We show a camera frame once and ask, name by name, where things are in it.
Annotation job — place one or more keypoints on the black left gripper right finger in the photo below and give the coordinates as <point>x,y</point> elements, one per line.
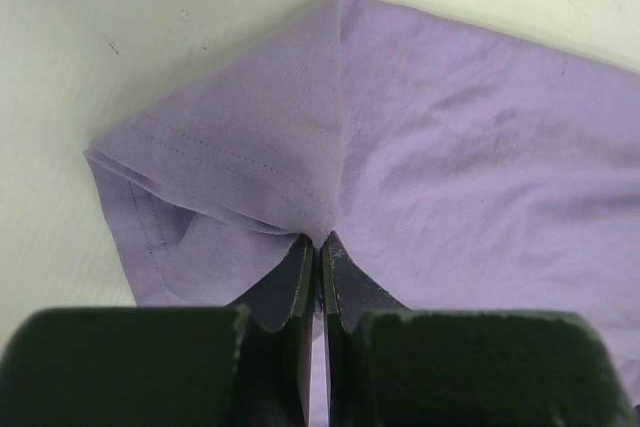
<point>389,365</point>

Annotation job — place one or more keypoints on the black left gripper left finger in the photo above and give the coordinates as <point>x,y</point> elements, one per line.
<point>245,364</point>

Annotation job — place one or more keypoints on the purple t shirt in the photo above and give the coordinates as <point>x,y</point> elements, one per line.
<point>461,168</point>

